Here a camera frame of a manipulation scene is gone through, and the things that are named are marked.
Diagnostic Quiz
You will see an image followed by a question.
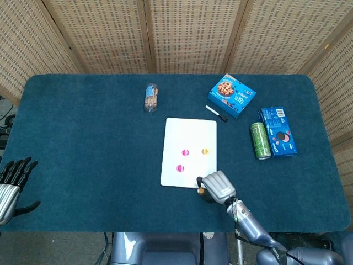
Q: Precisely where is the blue chocolate chip cookie box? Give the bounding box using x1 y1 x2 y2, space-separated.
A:
207 73 256 119

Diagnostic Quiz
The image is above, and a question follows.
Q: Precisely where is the white magnetic board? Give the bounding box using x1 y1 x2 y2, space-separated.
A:
160 117 218 190

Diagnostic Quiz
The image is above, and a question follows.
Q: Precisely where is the clear jar of biscuit sticks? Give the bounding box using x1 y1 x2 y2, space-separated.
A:
143 83 160 113

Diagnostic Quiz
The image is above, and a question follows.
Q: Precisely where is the woven bamboo folding screen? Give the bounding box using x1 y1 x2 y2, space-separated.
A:
0 0 353 194

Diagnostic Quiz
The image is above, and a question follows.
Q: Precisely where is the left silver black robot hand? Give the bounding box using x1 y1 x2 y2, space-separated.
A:
0 156 41 226

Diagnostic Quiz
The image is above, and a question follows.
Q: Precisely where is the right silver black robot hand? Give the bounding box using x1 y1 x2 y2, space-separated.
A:
196 170 237 205

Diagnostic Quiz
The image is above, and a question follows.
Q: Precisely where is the green drink can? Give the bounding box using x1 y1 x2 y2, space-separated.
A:
250 122 272 161

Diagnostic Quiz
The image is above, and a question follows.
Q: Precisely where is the white marker with black cap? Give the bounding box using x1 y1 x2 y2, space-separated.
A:
205 104 228 123

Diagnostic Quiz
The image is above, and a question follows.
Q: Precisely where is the thin metal pole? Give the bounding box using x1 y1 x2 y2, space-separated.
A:
236 232 245 265

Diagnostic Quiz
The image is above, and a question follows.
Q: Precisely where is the blue Oreo cookie box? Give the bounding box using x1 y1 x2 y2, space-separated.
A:
258 106 298 158

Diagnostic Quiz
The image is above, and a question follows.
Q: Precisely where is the dark teal table mat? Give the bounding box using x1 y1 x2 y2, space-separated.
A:
0 73 351 234

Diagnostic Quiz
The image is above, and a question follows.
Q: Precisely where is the blue cable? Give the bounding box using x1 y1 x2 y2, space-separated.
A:
96 232 113 265

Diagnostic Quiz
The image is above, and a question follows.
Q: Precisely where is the blue-grey robot torso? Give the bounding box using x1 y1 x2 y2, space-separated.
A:
110 232 229 265

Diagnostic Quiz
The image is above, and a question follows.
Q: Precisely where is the black cables and equipment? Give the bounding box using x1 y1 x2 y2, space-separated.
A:
0 95 18 150

